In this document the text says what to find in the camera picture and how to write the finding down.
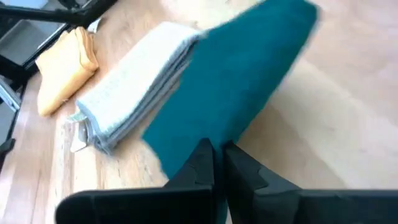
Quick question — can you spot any blue scrub sponge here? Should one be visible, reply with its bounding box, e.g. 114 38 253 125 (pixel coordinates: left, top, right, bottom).
142 0 320 224

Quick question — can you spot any grey cloth with tags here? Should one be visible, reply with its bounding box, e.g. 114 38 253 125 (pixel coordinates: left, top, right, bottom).
67 21 205 156

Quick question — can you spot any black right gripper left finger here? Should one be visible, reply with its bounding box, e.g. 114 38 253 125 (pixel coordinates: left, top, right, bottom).
163 138 216 189

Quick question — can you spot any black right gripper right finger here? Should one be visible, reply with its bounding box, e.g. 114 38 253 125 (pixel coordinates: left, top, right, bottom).
223 141 302 192

